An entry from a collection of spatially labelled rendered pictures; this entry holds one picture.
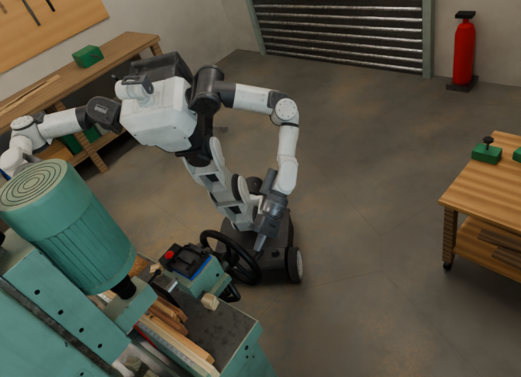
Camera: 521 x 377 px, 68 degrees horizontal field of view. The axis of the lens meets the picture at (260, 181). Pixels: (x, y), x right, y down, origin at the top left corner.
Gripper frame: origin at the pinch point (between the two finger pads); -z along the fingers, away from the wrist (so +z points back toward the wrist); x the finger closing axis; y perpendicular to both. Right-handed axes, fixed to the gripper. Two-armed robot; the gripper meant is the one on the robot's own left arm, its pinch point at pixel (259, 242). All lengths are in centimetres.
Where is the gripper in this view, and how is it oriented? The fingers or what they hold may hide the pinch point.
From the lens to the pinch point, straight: 140.1
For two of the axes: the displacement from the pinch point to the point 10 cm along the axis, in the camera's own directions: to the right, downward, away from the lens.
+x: -7.1, -3.6, -6.0
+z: 3.7, -9.2, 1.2
